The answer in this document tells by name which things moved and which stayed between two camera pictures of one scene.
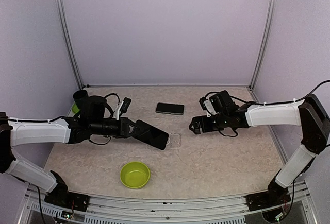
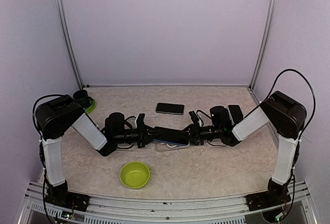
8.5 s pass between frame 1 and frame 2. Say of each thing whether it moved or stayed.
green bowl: stayed
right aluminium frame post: stayed
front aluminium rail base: stayed
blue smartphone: moved
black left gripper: moved
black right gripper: moved
